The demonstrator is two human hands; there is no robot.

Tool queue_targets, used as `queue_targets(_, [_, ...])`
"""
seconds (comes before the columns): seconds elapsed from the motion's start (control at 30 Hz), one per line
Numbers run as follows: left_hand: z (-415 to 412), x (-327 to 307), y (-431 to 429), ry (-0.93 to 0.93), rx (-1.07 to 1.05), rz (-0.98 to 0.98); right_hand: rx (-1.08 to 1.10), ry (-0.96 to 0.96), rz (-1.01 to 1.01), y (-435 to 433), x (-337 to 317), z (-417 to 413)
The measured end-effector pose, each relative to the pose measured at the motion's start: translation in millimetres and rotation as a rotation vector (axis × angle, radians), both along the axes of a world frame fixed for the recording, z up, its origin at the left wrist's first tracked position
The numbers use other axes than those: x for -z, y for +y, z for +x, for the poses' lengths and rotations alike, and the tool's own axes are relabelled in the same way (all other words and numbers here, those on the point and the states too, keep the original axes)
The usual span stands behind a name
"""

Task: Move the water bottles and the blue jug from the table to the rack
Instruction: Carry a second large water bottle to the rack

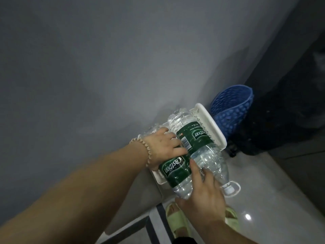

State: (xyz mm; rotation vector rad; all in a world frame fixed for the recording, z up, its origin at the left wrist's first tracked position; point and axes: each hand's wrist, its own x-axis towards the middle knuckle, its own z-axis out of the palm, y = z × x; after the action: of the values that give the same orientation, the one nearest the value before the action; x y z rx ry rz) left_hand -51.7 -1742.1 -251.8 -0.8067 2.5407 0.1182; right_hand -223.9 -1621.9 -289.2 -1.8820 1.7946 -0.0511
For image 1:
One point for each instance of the green label water bottle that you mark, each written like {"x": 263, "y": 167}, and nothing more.
{"x": 198, "y": 134}
{"x": 175, "y": 172}

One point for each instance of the person's left forearm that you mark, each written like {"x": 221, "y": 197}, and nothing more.
{"x": 76, "y": 195}

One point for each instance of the white tiered storage cart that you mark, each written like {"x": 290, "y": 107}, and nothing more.
{"x": 210, "y": 124}

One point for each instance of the grey stool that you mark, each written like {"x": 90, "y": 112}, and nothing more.
{"x": 134, "y": 200}

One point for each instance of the black fabric bag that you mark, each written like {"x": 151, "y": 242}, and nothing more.
{"x": 274, "y": 124}

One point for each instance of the person's right hand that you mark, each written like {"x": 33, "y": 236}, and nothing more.
{"x": 205, "y": 200}

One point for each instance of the person's left hand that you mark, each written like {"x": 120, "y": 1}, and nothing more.
{"x": 162, "y": 147}

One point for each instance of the blue perforated basket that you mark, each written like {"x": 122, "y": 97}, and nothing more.
{"x": 228, "y": 109}

